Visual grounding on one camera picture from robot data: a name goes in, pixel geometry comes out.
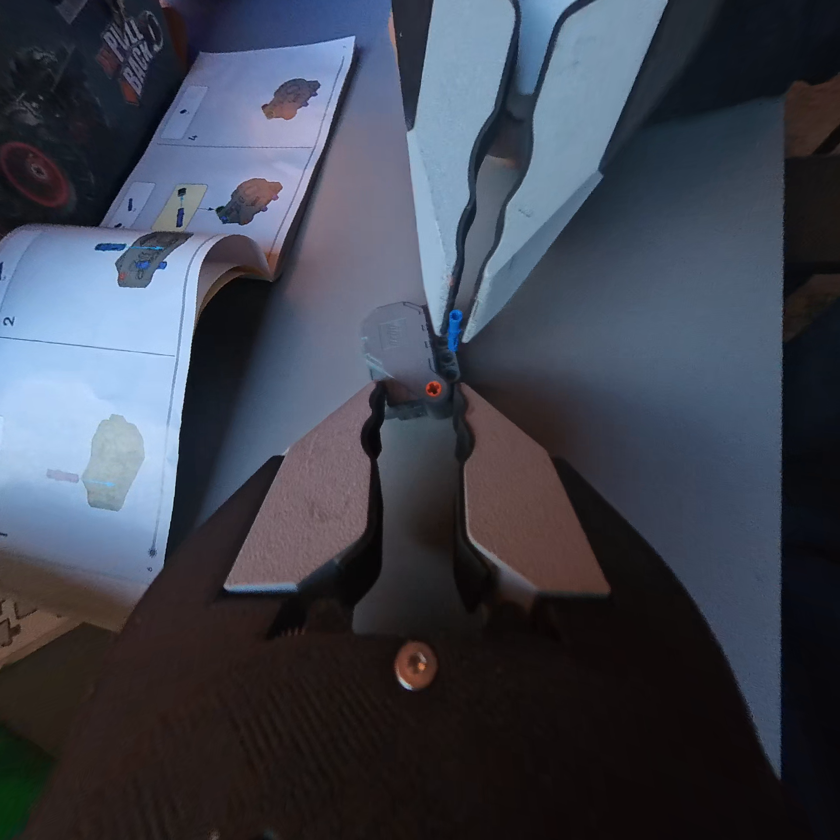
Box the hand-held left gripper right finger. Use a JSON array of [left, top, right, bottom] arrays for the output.
[[451, 382, 613, 614]]

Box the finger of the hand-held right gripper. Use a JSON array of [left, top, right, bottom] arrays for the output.
[[461, 0, 669, 345], [406, 0, 522, 345]]

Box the green plastic box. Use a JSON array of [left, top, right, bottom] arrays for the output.
[[0, 722, 56, 840]]

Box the dark lego set box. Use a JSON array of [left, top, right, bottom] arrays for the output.
[[0, 0, 191, 234]]

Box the lego instruction booklet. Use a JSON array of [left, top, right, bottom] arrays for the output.
[[0, 36, 358, 631]]

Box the punched cardboard sheet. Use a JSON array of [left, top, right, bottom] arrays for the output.
[[0, 594, 80, 667]]

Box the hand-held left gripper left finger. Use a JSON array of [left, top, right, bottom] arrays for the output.
[[223, 381, 387, 634]]

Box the grey lego motor block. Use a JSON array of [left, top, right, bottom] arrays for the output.
[[360, 302, 468, 422]]

